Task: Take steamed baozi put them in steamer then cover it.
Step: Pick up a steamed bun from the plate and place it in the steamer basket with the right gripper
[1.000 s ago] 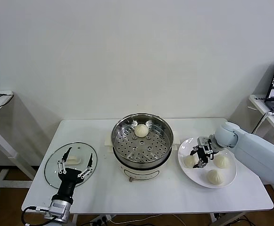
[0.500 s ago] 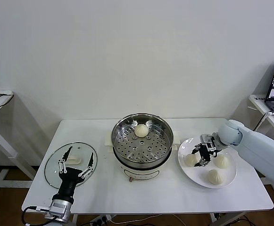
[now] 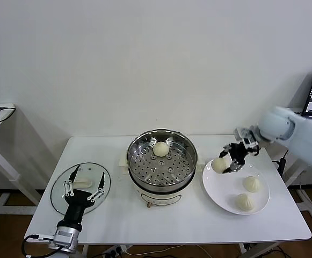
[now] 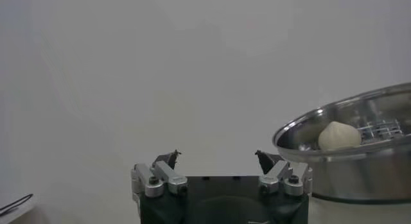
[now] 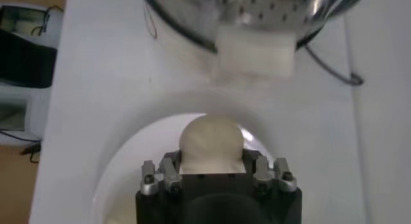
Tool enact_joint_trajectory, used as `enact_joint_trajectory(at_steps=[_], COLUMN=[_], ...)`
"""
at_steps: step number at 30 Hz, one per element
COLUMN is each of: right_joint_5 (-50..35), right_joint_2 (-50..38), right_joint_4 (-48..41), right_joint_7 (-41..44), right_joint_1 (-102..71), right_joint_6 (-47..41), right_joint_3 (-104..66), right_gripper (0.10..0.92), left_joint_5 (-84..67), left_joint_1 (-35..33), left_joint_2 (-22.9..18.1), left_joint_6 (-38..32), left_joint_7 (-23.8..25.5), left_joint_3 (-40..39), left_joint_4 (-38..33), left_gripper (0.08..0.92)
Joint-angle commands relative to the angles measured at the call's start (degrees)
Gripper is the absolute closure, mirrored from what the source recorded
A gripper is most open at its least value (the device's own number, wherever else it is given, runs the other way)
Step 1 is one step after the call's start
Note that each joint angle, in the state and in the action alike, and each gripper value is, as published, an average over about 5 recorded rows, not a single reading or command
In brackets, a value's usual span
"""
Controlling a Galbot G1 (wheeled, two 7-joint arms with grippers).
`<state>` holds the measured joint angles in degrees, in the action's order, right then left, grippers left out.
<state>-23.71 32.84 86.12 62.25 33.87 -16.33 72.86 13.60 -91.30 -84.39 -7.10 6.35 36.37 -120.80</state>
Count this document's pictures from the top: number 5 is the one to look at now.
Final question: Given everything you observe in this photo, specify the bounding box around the white ceramic plate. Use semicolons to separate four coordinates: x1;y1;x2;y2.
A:
91;112;277;224

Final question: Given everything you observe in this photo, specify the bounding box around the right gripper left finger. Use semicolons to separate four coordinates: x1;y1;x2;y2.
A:
140;150;184;196

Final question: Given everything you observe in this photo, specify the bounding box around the stainless steel steamer pot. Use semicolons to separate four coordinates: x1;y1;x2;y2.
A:
137;0;370;78

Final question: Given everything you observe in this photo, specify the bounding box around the black pot power cord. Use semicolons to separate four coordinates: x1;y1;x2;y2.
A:
303;44;365;87

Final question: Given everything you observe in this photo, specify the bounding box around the white equipment with black panel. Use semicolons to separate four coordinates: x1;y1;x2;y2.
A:
0;2;65;149

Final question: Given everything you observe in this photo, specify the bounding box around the stainless steel steamer basket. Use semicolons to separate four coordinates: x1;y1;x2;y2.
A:
141;0;370;49

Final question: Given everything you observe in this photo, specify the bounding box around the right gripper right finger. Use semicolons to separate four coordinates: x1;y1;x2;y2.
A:
240;148;298;193

